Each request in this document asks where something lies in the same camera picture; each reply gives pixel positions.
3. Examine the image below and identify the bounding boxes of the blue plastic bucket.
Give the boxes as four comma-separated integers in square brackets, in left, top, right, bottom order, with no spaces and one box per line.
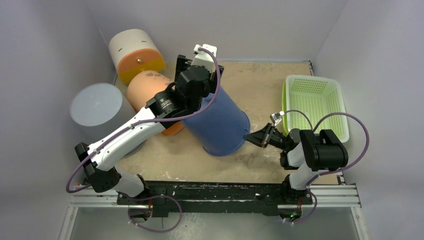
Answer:
[182,88,251,157]

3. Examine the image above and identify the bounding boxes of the orange capybara bucket blue rim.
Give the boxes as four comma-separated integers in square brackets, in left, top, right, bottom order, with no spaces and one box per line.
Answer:
[126,71,185,137]

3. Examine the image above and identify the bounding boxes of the white mesh basket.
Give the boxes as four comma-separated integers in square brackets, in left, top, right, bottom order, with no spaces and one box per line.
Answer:
[286,74,350,143]

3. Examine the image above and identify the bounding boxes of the large grey plastic bucket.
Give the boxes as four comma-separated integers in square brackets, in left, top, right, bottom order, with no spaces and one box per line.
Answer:
[70,83,136,145]

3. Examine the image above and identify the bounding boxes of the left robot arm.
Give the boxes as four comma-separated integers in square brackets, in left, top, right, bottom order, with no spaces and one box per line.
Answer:
[65,47,223,205]

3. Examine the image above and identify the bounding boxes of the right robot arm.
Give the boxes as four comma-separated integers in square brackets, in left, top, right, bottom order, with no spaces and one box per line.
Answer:
[243,123,349,204]

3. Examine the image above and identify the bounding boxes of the green white plastic basket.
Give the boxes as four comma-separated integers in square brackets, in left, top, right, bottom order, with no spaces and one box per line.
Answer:
[282,78,303,134]

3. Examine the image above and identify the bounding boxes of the white mini drawer cabinet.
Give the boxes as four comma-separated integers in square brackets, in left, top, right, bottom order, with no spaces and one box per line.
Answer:
[108,29,165,85]

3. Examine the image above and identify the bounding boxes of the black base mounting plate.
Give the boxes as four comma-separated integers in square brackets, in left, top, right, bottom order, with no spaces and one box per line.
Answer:
[117,180,313,218]

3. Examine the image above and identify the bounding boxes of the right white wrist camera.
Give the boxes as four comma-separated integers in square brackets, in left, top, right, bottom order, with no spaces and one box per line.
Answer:
[270,111,285,127]

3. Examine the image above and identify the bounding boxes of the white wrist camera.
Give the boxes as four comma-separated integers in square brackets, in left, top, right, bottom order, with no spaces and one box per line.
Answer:
[270,111,285,127]
[190,44,218,73]

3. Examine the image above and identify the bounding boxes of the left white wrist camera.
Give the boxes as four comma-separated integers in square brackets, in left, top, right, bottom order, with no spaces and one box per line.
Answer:
[190,44,218,73]

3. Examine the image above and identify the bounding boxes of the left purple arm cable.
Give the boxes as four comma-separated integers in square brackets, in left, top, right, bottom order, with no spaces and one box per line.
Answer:
[65,47,222,194]

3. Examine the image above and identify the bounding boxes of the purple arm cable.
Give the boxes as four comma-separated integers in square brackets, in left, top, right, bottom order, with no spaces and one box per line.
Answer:
[281,109,371,188]
[65,47,222,194]

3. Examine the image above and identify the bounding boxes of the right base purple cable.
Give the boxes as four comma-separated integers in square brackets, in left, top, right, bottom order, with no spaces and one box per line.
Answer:
[282,188,319,226]

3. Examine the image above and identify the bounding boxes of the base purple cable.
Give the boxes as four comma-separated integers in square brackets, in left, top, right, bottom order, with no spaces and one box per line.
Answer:
[282,188,319,226]
[127,192,184,233]

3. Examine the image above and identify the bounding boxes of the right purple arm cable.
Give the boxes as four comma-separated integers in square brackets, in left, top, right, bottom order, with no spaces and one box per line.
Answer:
[281,109,371,188]

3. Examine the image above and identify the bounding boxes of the aluminium frame rail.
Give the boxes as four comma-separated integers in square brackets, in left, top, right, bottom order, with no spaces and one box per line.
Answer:
[59,61,369,240]

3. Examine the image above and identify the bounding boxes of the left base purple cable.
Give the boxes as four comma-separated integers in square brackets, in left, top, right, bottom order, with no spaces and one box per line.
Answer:
[127,192,184,233]

